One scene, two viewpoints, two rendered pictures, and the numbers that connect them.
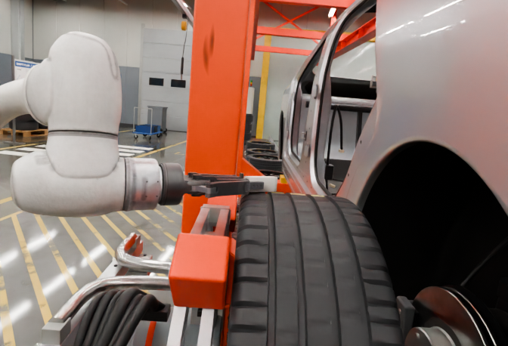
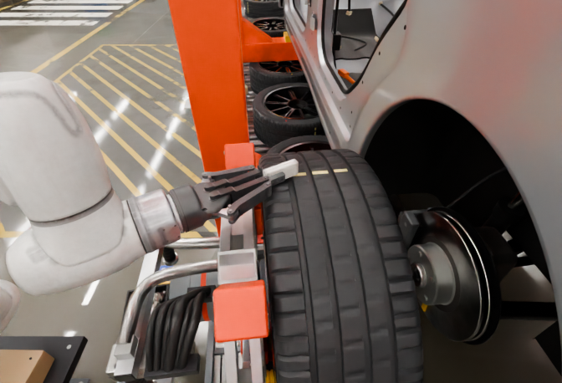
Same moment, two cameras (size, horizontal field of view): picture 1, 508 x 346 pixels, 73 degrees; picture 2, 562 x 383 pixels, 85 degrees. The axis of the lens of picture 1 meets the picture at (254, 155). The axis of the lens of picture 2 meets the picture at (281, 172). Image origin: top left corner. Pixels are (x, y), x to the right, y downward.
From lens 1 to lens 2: 0.33 m
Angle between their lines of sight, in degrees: 33
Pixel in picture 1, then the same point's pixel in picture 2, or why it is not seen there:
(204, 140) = (204, 75)
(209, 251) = (247, 308)
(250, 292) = (291, 327)
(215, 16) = not seen: outside the picture
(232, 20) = not seen: outside the picture
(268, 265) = (303, 293)
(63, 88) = (15, 179)
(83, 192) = (100, 268)
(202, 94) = (188, 20)
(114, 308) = (171, 332)
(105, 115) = (87, 188)
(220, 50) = not seen: outside the picture
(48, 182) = (58, 276)
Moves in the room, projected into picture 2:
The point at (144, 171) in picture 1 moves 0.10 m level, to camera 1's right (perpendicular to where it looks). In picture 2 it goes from (157, 220) to (226, 216)
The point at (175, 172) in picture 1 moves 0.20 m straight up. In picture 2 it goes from (190, 206) to (155, 84)
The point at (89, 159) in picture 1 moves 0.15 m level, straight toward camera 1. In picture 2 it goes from (91, 240) to (109, 349)
